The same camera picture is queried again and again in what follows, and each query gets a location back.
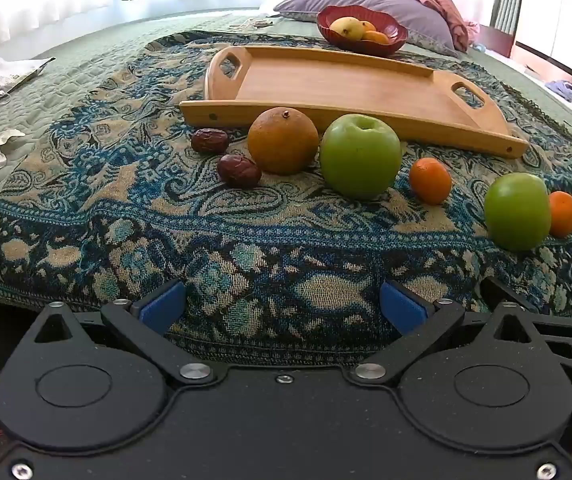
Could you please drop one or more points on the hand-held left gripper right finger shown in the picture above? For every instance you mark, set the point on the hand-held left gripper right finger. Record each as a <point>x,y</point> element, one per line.
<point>401,306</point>

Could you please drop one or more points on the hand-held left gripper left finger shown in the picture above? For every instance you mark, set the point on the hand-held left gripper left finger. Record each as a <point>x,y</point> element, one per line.
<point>162,306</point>

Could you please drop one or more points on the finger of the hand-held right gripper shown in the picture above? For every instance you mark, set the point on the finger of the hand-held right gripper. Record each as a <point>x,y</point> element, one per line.
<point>525,300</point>

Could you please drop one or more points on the small tangerine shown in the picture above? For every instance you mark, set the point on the small tangerine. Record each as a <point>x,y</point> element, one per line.
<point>564,214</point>
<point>430,181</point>

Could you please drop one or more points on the smaller green apple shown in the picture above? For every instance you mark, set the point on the smaller green apple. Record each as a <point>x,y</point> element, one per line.
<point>517,211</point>

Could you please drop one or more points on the red date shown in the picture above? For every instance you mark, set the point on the red date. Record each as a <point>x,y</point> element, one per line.
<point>239,171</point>
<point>210,140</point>

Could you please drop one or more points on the large green apple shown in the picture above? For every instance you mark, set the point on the large green apple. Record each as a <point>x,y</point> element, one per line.
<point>360,156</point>

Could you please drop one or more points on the large brown orange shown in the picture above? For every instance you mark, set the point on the large brown orange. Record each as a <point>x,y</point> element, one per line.
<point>283,141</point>

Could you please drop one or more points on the blue paisley patterned blanket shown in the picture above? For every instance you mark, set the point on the blue paisley patterned blanket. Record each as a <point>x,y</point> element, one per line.
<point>191,230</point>

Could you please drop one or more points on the blue cloth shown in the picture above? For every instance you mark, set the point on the blue cloth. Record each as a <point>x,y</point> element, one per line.
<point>567,90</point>

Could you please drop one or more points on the red scalloped bowl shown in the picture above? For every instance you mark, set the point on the red scalloped bowl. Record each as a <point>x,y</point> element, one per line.
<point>360,49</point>

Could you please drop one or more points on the orange in bowl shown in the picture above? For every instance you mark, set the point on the orange in bowl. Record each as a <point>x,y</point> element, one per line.
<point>367,26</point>
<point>376,37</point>

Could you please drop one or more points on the green quilted bedspread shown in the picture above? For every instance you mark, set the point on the green quilted bedspread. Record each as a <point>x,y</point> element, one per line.
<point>91,45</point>

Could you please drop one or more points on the white plastic bag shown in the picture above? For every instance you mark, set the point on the white plastic bag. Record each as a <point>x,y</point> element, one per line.
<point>16,71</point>

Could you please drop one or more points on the yellow mango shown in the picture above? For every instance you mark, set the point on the yellow mango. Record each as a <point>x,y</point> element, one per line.
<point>345,28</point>

